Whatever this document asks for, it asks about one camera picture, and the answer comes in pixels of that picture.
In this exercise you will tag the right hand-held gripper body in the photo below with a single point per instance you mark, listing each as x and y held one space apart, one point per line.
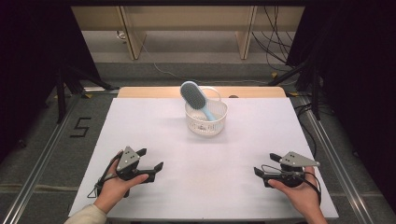
294 161

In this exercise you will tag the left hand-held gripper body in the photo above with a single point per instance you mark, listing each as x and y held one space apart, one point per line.
127 159

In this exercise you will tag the white plastic basket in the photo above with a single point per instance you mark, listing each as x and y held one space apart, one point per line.
205 124

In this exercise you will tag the light blue hairbrush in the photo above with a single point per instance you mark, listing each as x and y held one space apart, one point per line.
193 96

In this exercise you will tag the person's left hand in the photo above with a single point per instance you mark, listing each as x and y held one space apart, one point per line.
113 189

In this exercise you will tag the person's right hand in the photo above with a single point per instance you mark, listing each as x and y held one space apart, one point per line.
302 197

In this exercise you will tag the white table sheet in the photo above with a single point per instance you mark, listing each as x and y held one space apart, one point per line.
186 186

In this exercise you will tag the wooden table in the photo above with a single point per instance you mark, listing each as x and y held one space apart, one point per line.
149 92

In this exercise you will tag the black tripod stand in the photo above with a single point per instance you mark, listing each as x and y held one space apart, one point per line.
316 102
60 99

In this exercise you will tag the yellow tape piece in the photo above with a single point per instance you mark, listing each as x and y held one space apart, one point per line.
87 95
293 93
274 75

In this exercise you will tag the black curtain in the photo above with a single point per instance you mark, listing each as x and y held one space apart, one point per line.
358 77
28 62

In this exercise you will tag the beige wooden desk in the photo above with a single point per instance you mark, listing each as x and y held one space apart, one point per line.
186 18

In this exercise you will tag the metal floor rail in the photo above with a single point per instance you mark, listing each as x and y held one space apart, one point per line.
345 186
28 186

